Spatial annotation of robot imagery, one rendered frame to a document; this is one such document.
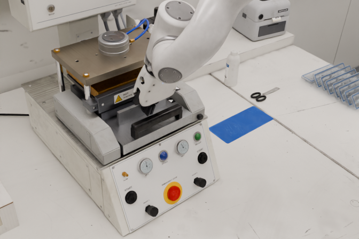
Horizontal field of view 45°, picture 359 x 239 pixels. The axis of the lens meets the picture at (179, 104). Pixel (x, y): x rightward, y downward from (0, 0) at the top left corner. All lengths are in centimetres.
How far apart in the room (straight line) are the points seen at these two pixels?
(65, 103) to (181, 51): 44
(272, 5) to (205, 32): 115
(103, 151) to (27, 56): 75
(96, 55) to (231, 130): 56
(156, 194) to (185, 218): 10
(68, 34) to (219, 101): 62
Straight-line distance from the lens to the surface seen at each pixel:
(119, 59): 110
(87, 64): 108
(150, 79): 95
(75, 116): 109
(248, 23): 193
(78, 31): 127
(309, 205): 127
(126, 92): 109
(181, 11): 87
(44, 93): 133
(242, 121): 150
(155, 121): 106
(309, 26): 272
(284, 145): 144
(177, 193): 117
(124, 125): 110
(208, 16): 79
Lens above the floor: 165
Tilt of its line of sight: 35 degrees down
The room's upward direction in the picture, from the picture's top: 3 degrees clockwise
